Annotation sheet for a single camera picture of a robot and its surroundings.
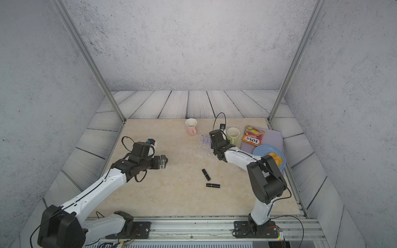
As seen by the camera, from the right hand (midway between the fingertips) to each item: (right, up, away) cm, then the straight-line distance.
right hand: (220, 138), depth 95 cm
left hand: (-31, -11, -11) cm, 35 cm away
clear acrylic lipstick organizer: (-9, -6, +7) cm, 13 cm away
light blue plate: (+27, -8, +5) cm, 29 cm away
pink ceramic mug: (-18, +9, +12) cm, 24 cm away
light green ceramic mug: (+10, +3, +7) cm, 12 cm away
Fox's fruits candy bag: (+24, +1, +12) cm, 27 cm away
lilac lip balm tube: (-8, -1, +4) cm, 9 cm away
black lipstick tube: (-8, -21, -3) cm, 23 cm away
